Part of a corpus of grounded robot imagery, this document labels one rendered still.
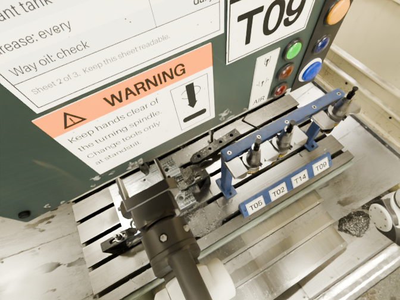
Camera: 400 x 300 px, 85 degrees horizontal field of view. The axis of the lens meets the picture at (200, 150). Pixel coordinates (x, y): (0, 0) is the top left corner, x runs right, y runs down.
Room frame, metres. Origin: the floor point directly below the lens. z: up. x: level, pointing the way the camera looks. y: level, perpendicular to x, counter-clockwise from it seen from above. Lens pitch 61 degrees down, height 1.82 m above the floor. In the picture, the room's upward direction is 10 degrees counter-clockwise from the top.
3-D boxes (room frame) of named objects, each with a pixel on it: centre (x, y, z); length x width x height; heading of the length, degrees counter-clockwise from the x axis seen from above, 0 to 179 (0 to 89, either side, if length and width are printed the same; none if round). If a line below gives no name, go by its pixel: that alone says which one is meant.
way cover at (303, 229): (0.00, -0.15, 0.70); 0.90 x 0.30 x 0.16; 109
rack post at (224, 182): (0.30, -0.08, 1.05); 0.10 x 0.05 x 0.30; 19
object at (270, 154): (0.28, -0.20, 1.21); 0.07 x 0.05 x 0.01; 19
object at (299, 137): (0.32, -0.31, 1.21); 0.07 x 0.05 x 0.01; 19
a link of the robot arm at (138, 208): (0.10, 0.10, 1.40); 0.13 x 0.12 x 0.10; 110
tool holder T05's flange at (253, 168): (0.27, -0.15, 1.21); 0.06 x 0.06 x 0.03
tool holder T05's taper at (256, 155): (0.27, -0.15, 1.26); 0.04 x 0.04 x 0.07
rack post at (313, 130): (0.45, -0.50, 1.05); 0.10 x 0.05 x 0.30; 19
